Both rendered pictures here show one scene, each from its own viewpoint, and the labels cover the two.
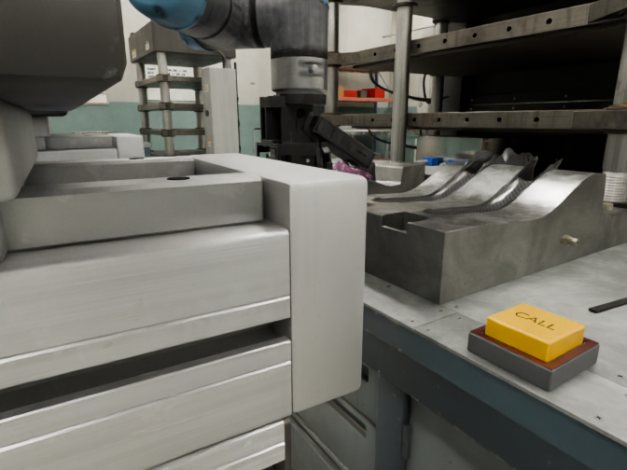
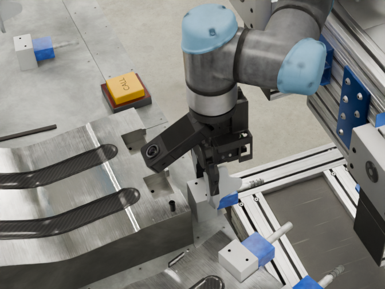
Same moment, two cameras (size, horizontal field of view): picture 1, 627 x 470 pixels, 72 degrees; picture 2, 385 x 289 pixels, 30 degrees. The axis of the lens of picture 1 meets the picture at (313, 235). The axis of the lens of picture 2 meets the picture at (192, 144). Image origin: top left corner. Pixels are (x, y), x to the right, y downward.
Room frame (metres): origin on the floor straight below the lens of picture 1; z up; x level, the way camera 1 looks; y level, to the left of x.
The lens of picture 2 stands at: (1.37, 0.16, 1.78)
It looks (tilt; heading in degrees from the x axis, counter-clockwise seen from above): 47 degrees down; 193
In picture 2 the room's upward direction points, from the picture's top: 5 degrees counter-clockwise
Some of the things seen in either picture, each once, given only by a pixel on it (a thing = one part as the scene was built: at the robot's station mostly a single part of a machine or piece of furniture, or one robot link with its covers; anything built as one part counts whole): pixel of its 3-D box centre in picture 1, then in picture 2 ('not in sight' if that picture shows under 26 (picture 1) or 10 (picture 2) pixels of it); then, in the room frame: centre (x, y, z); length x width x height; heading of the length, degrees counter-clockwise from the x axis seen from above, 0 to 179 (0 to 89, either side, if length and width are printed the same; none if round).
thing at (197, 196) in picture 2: not in sight; (228, 191); (0.59, 0.04, 0.83); 0.13 x 0.05 x 0.05; 119
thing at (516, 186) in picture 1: (474, 180); (23, 196); (0.72, -0.27, 0.92); 0.35 x 0.16 x 0.09; 123
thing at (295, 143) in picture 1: (295, 141); (217, 128); (0.60, 0.03, 0.99); 0.09 x 0.08 x 0.12; 119
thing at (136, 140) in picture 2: (406, 229); (139, 148); (0.55, -0.12, 0.87); 0.05 x 0.05 x 0.04; 33
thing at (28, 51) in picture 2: not in sight; (47, 47); (0.25, -0.40, 0.83); 0.13 x 0.05 x 0.05; 115
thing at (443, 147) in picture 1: (490, 159); not in sight; (1.61, -0.66, 0.87); 0.50 x 0.27 x 0.17; 123
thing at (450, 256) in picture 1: (481, 208); (19, 214); (0.72, -0.29, 0.87); 0.50 x 0.26 x 0.14; 123
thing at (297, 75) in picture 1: (300, 78); (211, 89); (0.60, 0.02, 1.07); 0.08 x 0.08 x 0.05
